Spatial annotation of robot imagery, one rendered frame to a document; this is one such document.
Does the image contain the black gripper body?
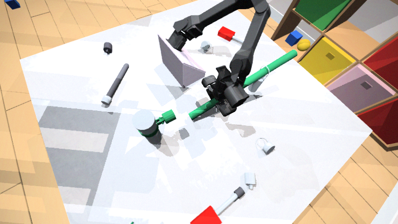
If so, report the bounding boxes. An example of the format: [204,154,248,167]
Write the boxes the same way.
[202,75,237,117]

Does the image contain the green cup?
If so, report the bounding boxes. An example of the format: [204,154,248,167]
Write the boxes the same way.
[138,110,176,138]

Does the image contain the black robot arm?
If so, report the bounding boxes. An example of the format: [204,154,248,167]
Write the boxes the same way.
[165,0,271,108]

